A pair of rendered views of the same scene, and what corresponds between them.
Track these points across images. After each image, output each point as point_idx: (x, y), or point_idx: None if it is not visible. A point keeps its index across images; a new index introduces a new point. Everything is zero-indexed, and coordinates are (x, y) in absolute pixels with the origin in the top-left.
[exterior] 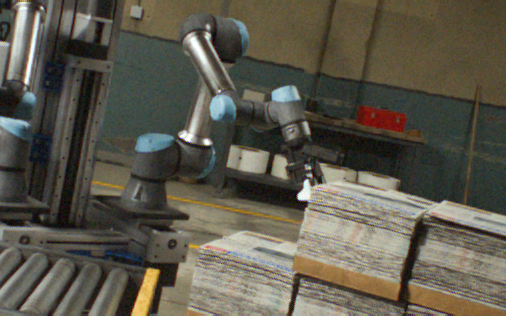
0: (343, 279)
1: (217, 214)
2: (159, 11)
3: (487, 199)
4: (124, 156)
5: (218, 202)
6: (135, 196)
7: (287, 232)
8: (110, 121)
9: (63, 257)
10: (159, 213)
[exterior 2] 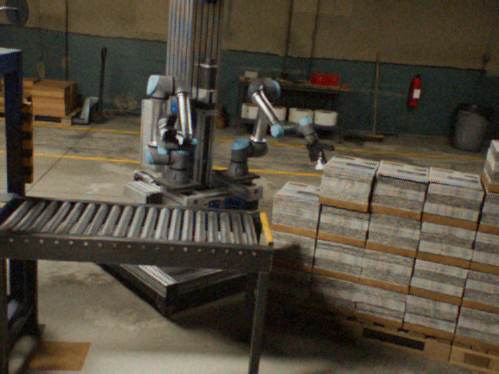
0: (342, 204)
1: None
2: None
3: (387, 117)
4: None
5: (239, 138)
6: (235, 170)
7: (281, 152)
8: None
9: (222, 211)
10: (247, 177)
